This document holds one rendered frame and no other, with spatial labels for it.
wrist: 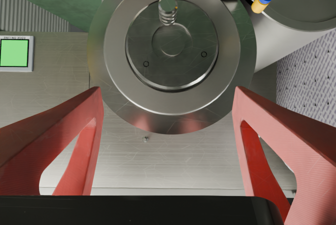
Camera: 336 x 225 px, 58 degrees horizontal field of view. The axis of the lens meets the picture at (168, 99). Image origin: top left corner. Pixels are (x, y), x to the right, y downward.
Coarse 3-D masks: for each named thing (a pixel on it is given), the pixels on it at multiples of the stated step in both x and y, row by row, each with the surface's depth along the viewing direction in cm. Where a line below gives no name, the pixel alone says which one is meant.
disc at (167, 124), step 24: (120, 0) 27; (96, 24) 26; (240, 24) 26; (96, 48) 26; (240, 48) 26; (96, 72) 26; (240, 72) 26; (120, 96) 26; (144, 120) 26; (168, 120) 26; (192, 120) 26; (216, 120) 26
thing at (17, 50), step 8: (8, 40) 59; (16, 40) 59; (24, 40) 59; (8, 48) 58; (16, 48) 58; (24, 48) 58; (8, 56) 58; (16, 56) 58; (24, 56) 58; (0, 64) 58; (8, 64) 58; (16, 64) 58; (24, 64) 58
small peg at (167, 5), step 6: (162, 0) 22; (168, 0) 22; (174, 0) 22; (162, 6) 22; (168, 6) 22; (174, 6) 22; (162, 12) 22; (168, 12) 22; (174, 12) 22; (162, 18) 23; (168, 18) 23; (174, 18) 23; (168, 24) 24
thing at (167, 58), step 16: (144, 16) 24; (176, 16) 24; (192, 16) 24; (208, 16) 25; (128, 32) 24; (144, 32) 24; (160, 32) 25; (176, 32) 24; (192, 32) 24; (208, 32) 24; (128, 48) 24; (144, 48) 24; (160, 48) 25; (176, 48) 24; (192, 48) 24; (208, 48) 24; (144, 64) 24; (160, 64) 24; (176, 64) 24; (192, 64) 24; (208, 64) 24; (144, 80) 24; (160, 80) 24; (176, 80) 24; (192, 80) 24
